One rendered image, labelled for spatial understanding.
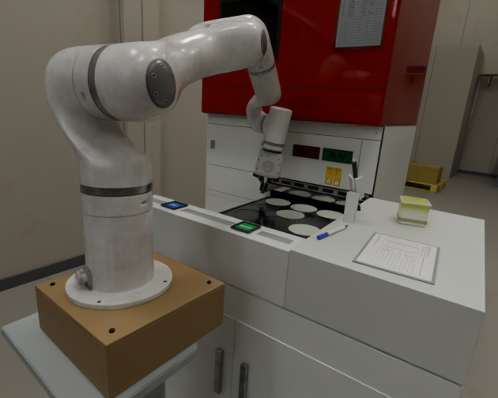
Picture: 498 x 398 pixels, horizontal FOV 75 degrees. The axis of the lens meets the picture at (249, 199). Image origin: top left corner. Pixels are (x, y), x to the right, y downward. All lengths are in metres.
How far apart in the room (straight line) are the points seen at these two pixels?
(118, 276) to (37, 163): 2.01
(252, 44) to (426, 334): 0.69
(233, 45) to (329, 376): 0.76
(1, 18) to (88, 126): 1.96
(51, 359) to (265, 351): 0.46
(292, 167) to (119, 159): 0.93
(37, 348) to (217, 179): 1.12
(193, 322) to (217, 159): 1.08
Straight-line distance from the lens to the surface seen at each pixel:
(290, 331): 0.81
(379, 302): 0.69
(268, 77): 1.09
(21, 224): 2.64
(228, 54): 0.81
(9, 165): 2.54
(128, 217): 0.59
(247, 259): 0.79
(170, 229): 0.95
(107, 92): 0.54
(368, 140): 1.26
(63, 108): 0.63
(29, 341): 0.76
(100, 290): 0.65
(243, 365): 0.94
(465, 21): 10.41
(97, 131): 0.62
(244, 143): 1.50
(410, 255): 0.80
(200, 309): 0.65
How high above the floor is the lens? 1.25
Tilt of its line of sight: 15 degrees down
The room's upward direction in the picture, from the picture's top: 4 degrees clockwise
